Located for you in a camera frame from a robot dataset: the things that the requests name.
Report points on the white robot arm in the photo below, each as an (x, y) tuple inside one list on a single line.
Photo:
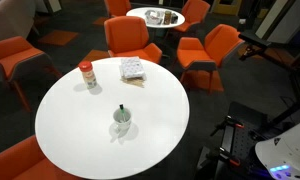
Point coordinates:
[(290, 151)]

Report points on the white ceramic mug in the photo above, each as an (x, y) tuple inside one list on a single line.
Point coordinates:
[(122, 123)]

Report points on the brown wooden sticks bundle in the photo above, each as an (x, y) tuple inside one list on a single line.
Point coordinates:
[(134, 81)]

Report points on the white patterned box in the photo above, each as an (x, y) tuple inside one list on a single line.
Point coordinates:
[(132, 67)]

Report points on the orange armchair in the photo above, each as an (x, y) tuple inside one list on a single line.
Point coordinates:
[(193, 13), (21, 163), (15, 55), (118, 6), (210, 48), (128, 36)]

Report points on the spice jar with red lid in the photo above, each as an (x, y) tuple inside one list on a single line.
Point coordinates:
[(88, 76)]

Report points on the grey white packet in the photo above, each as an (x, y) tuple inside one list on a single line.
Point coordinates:
[(154, 17)]

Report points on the brown jar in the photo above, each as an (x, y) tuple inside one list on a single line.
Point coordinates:
[(167, 17)]

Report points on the small dark object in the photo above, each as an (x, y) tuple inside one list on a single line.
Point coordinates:
[(174, 18)]

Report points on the small white round table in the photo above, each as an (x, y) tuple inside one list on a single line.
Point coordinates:
[(136, 14)]

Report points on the black clamp with orange tip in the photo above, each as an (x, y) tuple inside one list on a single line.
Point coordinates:
[(230, 123), (225, 156)]

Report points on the black perforated mounting board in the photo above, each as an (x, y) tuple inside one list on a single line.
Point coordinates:
[(245, 128)]

